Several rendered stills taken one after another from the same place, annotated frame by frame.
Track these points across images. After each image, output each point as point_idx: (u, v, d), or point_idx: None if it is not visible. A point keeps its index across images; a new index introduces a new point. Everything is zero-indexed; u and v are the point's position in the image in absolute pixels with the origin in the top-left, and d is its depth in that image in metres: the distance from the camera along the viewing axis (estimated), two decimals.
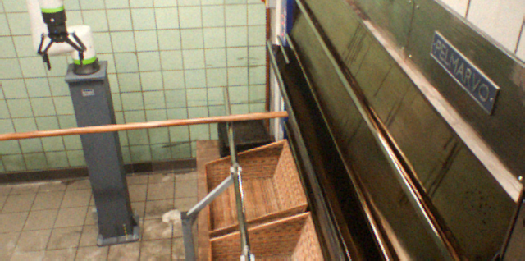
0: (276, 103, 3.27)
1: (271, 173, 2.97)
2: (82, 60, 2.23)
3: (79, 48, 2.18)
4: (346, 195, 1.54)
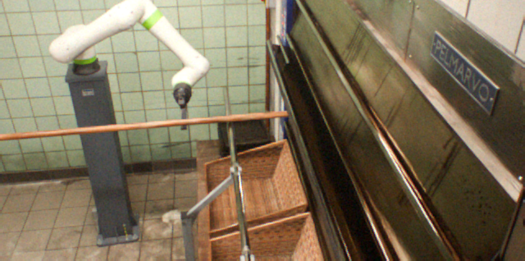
0: (276, 103, 3.27)
1: (271, 173, 2.97)
2: (184, 101, 2.33)
3: None
4: (346, 195, 1.54)
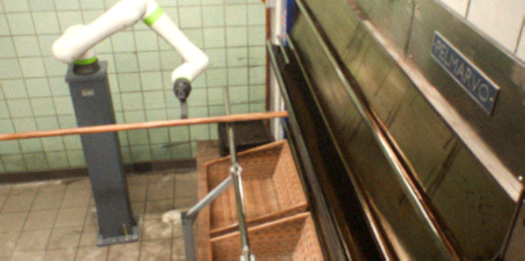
0: (276, 103, 3.27)
1: (271, 173, 2.97)
2: (184, 95, 2.38)
3: None
4: (346, 195, 1.54)
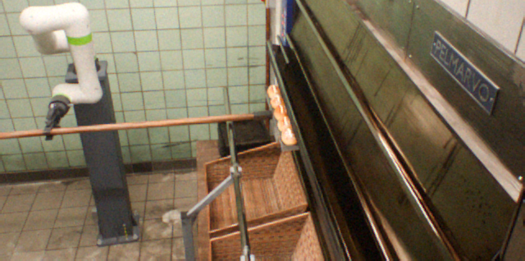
0: None
1: (271, 173, 2.97)
2: (51, 128, 2.22)
3: (48, 119, 2.26)
4: (346, 195, 1.54)
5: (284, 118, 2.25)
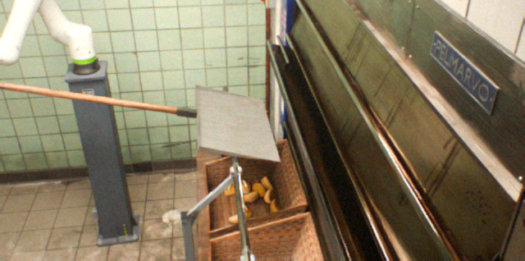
0: (276, 103, 3.27)
1: (271, 173, 2.97)
2: None
3: None
4: (346, 195, 1.54)
5: (253, 225, 2.50)
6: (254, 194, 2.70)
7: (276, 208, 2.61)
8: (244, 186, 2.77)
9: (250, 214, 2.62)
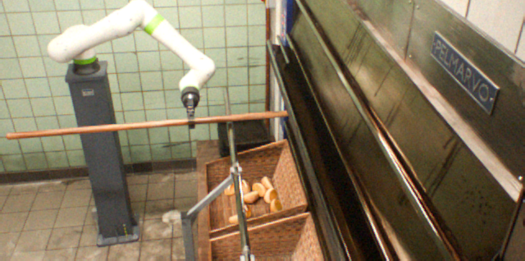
0: (276, 103, 3.27)
1: (271, 173, 2.97)
2: (194, 117, 2.29)
3: (189, 108, 2.34)
4: (346, 195, 1.54)
5: (253, 225, 2.50)
6: (254, 194, 2.70)
7: (276, 208, 2.61)
8: (244, 186, 2.77)
9: (250, 214, 2.62)
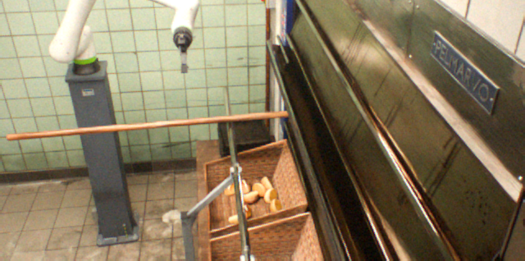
0: (276, 103, 3.27)
1: (271, 173, 2.97)
2: (184, 41, 2.18)
3: None
4: (346, 195, 1.54)
5: (253, 225, 2.50)
6: (254, 194, 2.70)
7: (276, 208, 2.61)
8: (244, 186, 2.77)
9: (250, 214, 2.62)
